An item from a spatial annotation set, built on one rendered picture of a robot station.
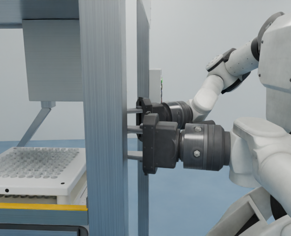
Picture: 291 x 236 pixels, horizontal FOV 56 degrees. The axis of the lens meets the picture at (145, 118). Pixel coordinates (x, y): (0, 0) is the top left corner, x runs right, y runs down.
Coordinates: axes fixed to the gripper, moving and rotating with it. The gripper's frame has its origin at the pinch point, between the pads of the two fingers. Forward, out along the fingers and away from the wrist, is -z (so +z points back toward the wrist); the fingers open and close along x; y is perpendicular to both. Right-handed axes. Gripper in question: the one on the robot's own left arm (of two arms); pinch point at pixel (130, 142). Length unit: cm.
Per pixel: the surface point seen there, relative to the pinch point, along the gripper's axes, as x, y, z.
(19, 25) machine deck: -25.5, 19.8, -36.6
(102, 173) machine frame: 1.3, -13.3, -1.1
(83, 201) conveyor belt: 15.1, 1.1, -11.3
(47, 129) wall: 83, 300, -202
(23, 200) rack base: 12.6, -5.1, -21.8
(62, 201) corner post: 11.0, -6.4, -12.1
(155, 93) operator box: 0, 84, -8
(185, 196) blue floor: 98, 166, 6
